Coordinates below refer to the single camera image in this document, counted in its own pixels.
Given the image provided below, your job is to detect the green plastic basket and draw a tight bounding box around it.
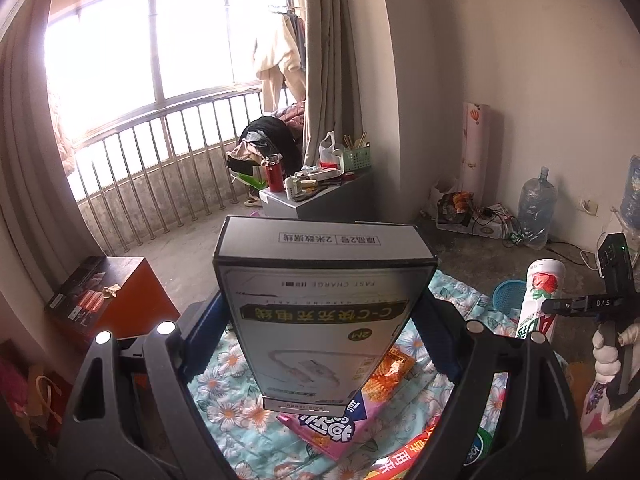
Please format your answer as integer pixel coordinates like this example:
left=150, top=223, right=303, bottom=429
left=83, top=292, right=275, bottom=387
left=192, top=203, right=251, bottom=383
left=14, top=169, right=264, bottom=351
left=337, top=145, right=371, bottom=172

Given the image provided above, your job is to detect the grey right curtain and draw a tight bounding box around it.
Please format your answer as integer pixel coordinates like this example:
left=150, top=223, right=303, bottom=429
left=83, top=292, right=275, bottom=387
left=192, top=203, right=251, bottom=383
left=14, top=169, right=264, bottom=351
left=304, top=0, right=362, bottom=166

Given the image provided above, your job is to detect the pink snack bag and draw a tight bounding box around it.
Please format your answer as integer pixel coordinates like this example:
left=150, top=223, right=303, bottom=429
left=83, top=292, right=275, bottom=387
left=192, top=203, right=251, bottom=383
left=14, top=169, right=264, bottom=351
left=278, top=346, right=416, bottom=460

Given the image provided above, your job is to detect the grey left curtain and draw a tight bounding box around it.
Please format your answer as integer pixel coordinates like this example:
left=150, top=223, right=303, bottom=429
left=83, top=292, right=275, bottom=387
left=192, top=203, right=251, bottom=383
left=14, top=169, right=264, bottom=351
left=1, top=0, right=102, bottom=300

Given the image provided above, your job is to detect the white red-capped drink bottle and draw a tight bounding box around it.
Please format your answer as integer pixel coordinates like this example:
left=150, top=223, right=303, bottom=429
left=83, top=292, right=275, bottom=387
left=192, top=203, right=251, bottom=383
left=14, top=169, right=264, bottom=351
left=516, top=259, right=566, bottom=340

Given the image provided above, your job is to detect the grey curtain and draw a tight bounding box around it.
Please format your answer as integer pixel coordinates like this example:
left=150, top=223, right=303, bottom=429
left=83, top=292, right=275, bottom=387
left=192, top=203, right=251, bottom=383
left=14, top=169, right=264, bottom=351
left=304, top=0, right=362, bottom=166
left=1, top=0, right=102, bottom=300

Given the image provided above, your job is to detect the red thermos bottle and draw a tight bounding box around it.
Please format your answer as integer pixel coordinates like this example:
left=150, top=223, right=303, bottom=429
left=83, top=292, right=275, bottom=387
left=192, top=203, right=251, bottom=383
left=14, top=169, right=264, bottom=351
left=264, top=154, right=284, bottom=193

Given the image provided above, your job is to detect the beige hanging garment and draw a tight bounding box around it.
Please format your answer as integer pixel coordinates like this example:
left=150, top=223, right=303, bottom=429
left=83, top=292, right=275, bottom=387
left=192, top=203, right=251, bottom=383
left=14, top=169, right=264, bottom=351
left=253, top=13, right=306, bottom=113

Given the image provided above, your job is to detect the white plastic bag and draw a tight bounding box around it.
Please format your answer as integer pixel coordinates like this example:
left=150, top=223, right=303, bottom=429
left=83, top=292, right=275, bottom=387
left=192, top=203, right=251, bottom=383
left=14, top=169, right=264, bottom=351
left=318, top=131, right=340, bottom=169

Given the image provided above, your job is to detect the shopping bag on floor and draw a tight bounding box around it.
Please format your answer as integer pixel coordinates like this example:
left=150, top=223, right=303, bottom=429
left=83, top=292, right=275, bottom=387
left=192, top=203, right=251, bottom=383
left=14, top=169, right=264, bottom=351
left=1, top=358, right=70, bottom=445

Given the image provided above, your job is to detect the large clear water jug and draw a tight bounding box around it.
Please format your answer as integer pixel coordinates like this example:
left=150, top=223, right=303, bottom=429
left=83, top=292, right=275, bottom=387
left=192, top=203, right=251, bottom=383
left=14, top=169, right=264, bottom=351
left=518, top=167, right=558, bottom=250

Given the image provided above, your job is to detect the green potato chips bag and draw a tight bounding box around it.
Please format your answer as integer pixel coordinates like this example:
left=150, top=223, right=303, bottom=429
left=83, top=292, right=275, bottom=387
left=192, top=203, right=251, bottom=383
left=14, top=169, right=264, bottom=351
left=364, top=416, right=495, bottom=479

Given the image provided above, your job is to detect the metal balcony railing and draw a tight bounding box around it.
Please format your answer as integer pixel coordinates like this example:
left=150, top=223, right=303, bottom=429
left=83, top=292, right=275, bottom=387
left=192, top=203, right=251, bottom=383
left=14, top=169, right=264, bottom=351
left=68, top=87, right=262, bottom=256

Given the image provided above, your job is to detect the silver charging cable box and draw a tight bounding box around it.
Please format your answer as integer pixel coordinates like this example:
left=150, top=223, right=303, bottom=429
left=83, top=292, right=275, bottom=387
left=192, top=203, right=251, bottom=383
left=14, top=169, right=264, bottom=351
left=213, top=216, right=437, bottom=416

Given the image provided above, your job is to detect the black clothes pile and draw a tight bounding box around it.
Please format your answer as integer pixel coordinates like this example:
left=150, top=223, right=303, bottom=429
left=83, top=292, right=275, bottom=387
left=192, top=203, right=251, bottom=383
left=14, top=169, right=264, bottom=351
left=226, top=116, right=303, bottom=176

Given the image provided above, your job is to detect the floral teal quilt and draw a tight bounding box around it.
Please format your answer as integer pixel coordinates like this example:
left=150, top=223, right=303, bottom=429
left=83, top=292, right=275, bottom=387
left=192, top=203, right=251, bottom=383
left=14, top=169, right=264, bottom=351
left=188, top=268, right=526, bottom=480

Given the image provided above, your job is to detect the cables and boxes pile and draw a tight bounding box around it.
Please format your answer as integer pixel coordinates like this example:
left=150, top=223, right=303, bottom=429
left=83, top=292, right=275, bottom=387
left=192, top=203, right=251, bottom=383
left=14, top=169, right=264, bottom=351
left=429, top=188, right=526, bottom=246

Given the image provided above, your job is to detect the blue plastic waste basket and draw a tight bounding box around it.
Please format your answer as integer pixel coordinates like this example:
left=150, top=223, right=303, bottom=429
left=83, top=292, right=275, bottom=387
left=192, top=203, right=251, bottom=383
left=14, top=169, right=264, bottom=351
left=491, top=280, right=526, bottom=322

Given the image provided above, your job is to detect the white gloved right hand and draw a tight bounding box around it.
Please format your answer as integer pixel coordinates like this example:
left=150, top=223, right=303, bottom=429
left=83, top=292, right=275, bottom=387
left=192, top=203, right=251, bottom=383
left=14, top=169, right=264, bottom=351
left=592, top=323, right=640, bottom=385

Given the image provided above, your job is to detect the grey bedside cabinet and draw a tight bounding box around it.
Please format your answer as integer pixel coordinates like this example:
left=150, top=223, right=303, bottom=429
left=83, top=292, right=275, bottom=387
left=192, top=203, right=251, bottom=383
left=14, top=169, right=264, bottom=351
left=259, top=170, right=378, bottom=222

